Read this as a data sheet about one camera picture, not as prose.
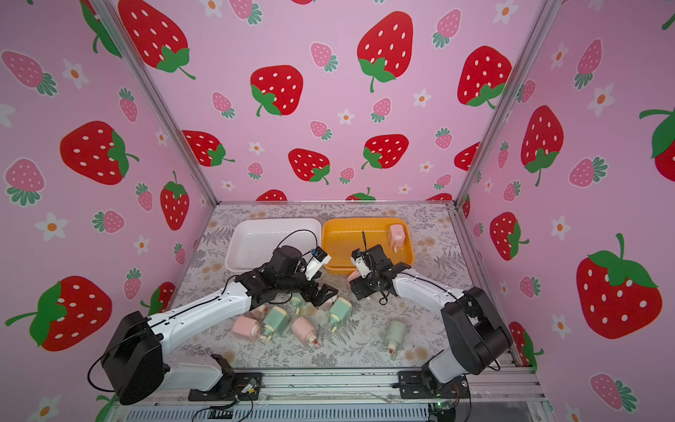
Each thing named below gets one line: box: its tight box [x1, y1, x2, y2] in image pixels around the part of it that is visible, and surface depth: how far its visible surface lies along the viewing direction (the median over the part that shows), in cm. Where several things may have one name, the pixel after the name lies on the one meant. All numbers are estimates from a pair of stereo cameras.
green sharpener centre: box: [328, 297, 353, 334], surface depth 84 cm
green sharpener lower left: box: [262, 305, 290, 342], surface depth 81 cm
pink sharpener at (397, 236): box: [389, 224, 407, 254], surface depth 103 cm
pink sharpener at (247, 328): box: [232, 315, 262, 343], surface depth 80 cm
